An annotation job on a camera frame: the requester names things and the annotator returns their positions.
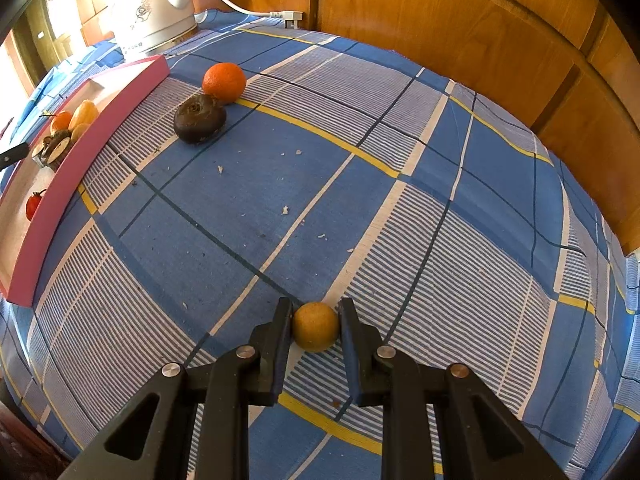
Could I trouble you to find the wooden wardrobe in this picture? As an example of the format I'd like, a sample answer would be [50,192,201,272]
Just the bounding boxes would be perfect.
[67,0,640,257]

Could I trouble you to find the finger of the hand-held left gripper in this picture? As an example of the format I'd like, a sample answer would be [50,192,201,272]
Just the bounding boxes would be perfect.
[0,142,31,170]

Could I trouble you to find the pink shallow tray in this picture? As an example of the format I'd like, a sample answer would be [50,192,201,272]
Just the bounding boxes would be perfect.
[0,55,170,308]

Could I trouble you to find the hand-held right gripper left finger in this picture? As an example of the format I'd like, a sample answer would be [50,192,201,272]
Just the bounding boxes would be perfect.
[57,296,294,480]

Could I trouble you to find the blue plaid cloth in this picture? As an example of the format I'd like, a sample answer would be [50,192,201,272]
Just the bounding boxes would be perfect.
[0,7,640,480]

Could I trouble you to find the small orange tangerine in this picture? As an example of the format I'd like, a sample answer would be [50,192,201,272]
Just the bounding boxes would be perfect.
[48,110,74,134]

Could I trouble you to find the red cherry tomato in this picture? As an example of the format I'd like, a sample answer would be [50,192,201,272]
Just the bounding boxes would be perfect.
[25,189,47,222]

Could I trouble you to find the oblong yellow fruit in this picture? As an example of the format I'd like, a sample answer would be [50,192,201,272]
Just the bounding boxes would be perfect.
[68,99,99,131]

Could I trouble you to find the white electric kettle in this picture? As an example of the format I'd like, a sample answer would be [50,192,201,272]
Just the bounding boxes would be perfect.
[97,0,199,59]

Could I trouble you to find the whole dark water chestnut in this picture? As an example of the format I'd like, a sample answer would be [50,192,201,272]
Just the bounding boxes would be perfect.
[173,95,227,145]

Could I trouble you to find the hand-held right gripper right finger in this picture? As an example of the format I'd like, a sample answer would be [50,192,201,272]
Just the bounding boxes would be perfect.
[339,297,571,480]

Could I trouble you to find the white power plug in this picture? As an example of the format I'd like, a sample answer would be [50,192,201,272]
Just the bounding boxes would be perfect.
[270,10,305,30]

